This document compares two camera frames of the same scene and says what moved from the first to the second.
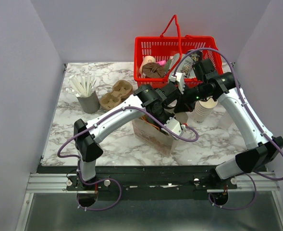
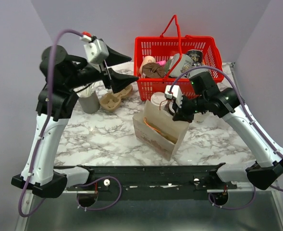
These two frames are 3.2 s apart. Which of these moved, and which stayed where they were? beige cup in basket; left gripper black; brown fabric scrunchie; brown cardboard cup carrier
Moved: left gripper black
Stayed: brown cardboard cup carrier; brown fabric scrunchie; beige cup in basket
